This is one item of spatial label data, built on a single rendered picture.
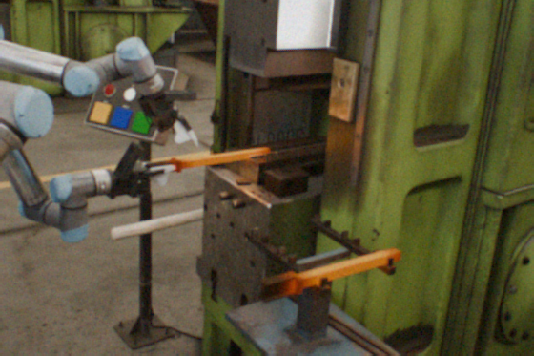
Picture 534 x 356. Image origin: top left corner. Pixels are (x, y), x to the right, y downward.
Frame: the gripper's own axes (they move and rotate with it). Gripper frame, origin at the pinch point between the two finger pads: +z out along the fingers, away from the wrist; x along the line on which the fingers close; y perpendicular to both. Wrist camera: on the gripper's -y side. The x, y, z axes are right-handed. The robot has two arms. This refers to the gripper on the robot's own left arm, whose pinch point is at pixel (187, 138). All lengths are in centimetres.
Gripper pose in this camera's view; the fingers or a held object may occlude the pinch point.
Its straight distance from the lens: 189.8
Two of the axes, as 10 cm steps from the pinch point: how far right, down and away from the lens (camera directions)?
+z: 3.3, 7.6, 5.6
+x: 6.0, 2.9, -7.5
